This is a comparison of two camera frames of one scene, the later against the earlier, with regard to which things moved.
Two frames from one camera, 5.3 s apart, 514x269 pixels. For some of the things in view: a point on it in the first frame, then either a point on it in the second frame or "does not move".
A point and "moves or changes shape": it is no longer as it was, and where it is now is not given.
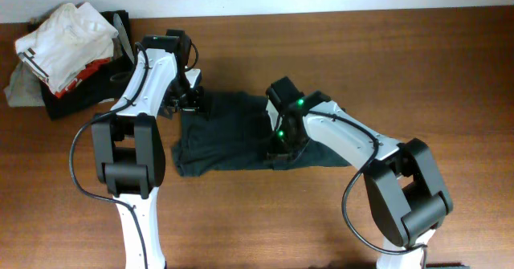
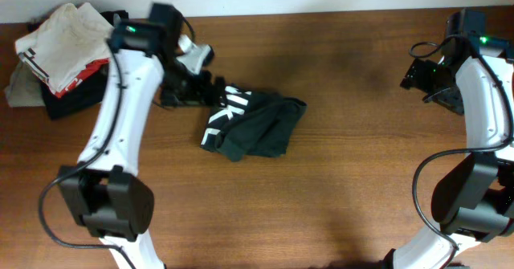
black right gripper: (274, 150) -> (417, 76)
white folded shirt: (71, 38) does not move
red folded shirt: (90, 69) does not move
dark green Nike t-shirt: (236, 136) moves or changes shape
